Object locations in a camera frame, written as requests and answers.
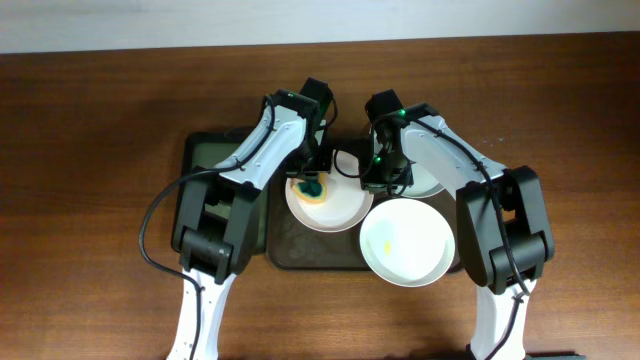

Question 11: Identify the green and yellow sponge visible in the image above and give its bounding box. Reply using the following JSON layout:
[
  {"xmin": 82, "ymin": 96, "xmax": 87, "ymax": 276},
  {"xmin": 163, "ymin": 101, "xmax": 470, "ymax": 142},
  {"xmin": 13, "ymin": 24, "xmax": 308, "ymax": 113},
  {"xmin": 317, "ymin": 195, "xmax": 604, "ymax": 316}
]
[{"xmin": 291, "ymin": 173, "xmax": 328, "ymax": 205}]

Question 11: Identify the pink plate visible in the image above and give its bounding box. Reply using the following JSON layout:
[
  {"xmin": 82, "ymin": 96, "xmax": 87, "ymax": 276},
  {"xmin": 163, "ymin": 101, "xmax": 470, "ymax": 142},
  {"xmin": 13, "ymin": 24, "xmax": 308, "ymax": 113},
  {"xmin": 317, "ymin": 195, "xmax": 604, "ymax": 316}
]
[{"xmin": 284, "ymin": 165, "xmax": 374, "ymax": 233}]

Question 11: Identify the cream white plate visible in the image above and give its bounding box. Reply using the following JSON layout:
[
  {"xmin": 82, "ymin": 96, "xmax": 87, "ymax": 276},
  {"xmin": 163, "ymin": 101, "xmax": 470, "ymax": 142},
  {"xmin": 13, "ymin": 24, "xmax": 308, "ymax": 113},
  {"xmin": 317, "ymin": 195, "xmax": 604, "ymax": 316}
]
[{"xmin": 359, "ymin": 198, "xmax": 455, "ymax": 287}]

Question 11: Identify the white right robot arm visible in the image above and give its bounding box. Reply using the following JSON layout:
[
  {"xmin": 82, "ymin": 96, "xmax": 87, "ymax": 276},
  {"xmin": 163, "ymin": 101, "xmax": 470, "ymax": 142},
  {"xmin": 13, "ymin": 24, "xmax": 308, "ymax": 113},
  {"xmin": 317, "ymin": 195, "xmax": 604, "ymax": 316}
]
[{"xmin": 361, "ymin": 90, "xmax": 555, "ymax": 359}]

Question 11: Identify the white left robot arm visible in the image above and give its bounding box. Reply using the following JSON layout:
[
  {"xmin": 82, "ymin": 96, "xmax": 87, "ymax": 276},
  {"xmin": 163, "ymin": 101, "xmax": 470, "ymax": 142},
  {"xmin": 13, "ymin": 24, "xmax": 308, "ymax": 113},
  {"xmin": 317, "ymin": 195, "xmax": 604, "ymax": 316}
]
[{"xmin": 169, "ymin": 78, "xmax": 334, "ymax": 359}]

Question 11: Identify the large brown tray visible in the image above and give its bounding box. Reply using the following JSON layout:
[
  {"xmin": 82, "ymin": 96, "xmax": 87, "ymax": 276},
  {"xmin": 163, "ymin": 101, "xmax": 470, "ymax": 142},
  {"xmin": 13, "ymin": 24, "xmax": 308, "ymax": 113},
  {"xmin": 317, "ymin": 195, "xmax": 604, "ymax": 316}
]
[{"xmin": 266, "ymin": 135, "xmax": 464, "ymax": 273}]

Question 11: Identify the dark green small tray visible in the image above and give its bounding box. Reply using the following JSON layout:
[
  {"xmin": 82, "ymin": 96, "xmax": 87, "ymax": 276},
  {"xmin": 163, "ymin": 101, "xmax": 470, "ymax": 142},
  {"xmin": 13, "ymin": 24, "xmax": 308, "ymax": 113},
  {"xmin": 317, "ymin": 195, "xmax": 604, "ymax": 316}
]
[{"xmin": 171, "ymin": 133, "xmax": 269, "ymax": 255}]

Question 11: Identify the light grey plate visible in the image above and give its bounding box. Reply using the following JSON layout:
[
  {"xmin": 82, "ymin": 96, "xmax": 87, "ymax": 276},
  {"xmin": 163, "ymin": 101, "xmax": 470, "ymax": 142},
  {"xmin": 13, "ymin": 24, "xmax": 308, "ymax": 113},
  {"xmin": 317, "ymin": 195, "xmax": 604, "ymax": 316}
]
[{"xmin": 401, "ymin": 163, "xmax": 444, "ymax": 199}]

